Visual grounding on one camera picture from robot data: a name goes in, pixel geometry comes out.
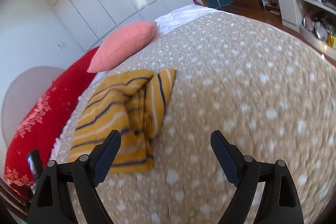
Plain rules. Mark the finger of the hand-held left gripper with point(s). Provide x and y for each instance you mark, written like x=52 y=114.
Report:
x=33 y=166

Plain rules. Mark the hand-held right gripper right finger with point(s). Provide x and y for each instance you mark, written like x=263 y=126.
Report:
x=225 y=155

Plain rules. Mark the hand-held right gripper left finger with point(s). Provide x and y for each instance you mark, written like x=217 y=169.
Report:
x=106 y=155

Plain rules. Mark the yellow striped knit sweater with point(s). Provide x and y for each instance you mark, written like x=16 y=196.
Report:
x=105 y=113

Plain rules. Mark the red floral pillow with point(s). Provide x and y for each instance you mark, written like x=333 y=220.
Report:
x=47 y=119

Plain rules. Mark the grey round headboard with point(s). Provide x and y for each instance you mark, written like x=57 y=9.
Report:
x=23 y=92

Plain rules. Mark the beige spotted blanket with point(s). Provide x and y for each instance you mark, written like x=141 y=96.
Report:
x=236 y=82

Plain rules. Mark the pink knit pillow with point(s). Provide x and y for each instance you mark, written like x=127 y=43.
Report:
x=123 y=45

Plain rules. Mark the white bed sheet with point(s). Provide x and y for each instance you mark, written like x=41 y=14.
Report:
x=183 y=16

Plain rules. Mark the yellow bottle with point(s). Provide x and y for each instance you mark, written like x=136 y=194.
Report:
x=331 y=39

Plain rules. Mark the dark wooden bed frame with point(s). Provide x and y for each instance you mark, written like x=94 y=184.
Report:
x=13 y=197

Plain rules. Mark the white wall switch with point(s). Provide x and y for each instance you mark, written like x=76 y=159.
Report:
x=62 y=45

